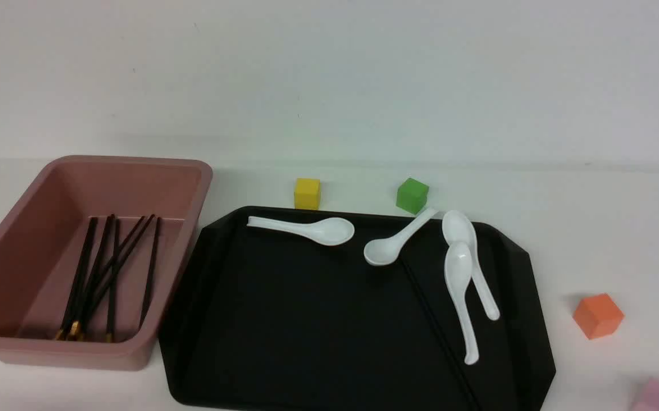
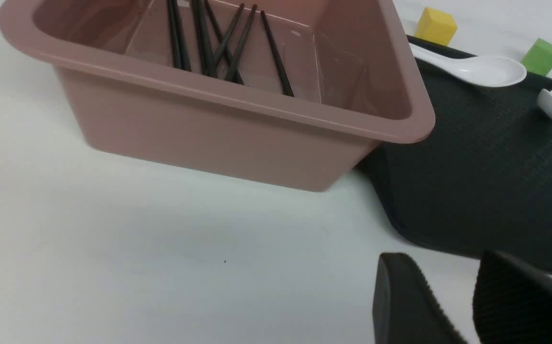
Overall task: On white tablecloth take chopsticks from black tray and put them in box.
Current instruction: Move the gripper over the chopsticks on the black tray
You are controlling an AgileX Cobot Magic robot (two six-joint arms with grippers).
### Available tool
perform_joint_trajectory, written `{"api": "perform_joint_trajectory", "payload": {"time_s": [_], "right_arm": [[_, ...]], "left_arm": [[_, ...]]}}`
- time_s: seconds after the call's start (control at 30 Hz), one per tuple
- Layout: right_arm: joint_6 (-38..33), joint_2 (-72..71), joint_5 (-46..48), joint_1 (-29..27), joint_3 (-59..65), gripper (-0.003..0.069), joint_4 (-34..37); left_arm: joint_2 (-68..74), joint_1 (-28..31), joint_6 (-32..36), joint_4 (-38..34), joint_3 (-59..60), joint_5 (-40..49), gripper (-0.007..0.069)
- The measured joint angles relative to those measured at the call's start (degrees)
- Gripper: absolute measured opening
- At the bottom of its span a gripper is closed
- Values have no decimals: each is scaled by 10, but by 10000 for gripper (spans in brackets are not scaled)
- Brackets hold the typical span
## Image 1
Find black chopstick long diagonal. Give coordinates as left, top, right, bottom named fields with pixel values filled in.
left=83, top=214, right=155, bottom=340

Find pink cube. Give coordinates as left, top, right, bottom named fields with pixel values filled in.
left=629, top=378, right=659, bottom=410

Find yellow cube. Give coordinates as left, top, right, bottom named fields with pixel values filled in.
left=294, top=179, right=321, bottom=210

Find white spoon upper right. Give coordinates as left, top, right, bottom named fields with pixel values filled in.
left=442, top=210, right=500, bottom=321

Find white spoon far left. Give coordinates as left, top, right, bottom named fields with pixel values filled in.
left=246, top=216, right=355, bottom=247

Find white spoon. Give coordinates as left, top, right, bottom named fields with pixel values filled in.
left=442, top=210, right=500, bottom=321
left=246, top=216, right=355, bottom=247
left=444, top=240, right=479, bottom=365
left=363, top=207, right=438, bottom=267

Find white spoon middle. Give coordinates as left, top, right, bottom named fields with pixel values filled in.
left=363, top=207, right=438, bottom=267

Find orange cube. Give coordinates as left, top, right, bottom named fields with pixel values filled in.
left=572, top=292, right=625, bottom=339

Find black plastic tray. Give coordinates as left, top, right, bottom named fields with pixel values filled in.
left=158, top=206, right=556, bottom=410

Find white spoon lower right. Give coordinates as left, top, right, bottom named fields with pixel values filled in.
left=444, top=240, right=479, bottom=365

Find black chopstick crossing in bin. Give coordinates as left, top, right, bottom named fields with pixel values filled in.
left=58, top=214, right=145, bottom=343

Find pink plastic bin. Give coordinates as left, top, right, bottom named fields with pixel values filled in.
left=0, top=156, right=213, bottom=371

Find green cube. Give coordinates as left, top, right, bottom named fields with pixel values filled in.
left=395, top=178, right=430, bottom=214

